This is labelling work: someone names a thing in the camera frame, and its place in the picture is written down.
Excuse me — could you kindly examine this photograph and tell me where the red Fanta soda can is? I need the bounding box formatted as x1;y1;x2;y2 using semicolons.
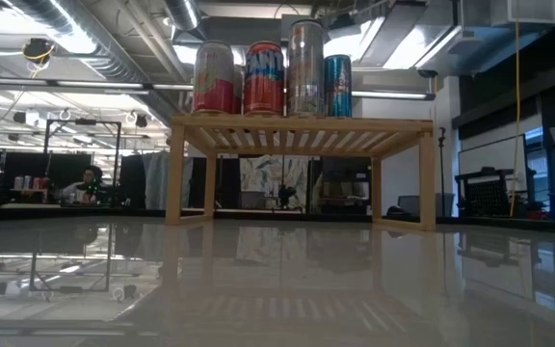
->
243;40;286;116

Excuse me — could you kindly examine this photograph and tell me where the tall silver energy drink can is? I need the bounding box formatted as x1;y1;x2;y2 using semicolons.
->
286;18;327;118

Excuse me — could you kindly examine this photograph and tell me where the blue Red Bull can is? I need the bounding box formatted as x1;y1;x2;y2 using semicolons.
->
324;54;354;118

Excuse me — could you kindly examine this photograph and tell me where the pink and red soda can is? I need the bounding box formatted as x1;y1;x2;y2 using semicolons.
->
193;40;236;115

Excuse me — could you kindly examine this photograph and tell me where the wooden slatted shelf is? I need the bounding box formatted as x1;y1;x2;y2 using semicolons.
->
164;113;436;232

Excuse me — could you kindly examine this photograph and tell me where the grey hanging cloth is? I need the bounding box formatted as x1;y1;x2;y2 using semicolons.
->
142;151;195;211

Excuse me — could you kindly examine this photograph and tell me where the thin black pole stand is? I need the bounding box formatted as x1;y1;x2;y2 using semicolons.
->
436;126;448;218

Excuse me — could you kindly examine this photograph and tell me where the grey waste bin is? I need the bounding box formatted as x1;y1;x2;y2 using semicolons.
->
397;192;457;218

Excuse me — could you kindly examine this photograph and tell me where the person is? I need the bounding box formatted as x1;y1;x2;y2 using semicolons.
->
61;165;110;206

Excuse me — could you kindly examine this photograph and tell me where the black perforated cart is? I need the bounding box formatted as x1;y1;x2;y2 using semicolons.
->
454;166;529;218

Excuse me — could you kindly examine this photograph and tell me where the white board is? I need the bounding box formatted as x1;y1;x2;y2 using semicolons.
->
458;134;529;175

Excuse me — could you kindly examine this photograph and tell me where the patterned wall panel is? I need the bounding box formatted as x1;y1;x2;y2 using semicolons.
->
238;153;310;194

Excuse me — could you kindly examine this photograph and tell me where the small camera on tripod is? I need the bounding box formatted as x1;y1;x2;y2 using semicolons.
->
277;185;299;212

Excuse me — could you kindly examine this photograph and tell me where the black gantry frame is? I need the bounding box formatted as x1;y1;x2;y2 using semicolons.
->
43;118;122;203

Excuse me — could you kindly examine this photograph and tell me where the black aluminium table frame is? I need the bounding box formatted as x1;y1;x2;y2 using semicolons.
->
0;204;555;237

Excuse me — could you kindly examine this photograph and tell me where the black ceiling camera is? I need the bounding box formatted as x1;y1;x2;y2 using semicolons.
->
21;38;56;64

